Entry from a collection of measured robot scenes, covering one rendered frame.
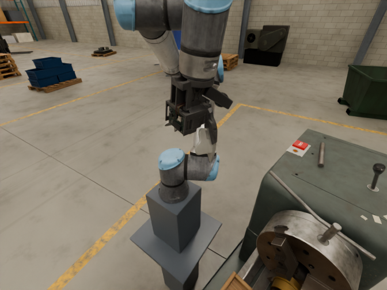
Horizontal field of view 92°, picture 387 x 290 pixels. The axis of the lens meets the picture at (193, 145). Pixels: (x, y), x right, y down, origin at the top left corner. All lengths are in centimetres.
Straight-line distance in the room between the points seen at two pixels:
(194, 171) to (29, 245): 207
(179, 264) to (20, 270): 164
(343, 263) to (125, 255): 172
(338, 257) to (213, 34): 70
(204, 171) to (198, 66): 51
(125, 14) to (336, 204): 86
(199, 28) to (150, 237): 111
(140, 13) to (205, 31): 16
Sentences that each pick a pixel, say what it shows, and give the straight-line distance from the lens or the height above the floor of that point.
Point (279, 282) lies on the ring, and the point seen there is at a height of 111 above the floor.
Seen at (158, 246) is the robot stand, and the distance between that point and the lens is 121.
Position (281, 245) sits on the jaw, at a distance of 76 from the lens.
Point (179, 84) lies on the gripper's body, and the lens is 36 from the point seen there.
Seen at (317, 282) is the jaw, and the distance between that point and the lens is 85.
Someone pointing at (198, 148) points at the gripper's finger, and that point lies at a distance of 42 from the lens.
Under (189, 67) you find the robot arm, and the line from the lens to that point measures 36.
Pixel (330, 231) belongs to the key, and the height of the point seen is 130.
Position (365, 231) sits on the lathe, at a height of 124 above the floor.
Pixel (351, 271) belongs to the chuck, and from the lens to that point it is 81.
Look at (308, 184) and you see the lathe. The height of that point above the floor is 125.
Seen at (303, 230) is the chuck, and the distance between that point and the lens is 77.
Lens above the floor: 182
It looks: 35 degrees down
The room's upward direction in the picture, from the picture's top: straight up
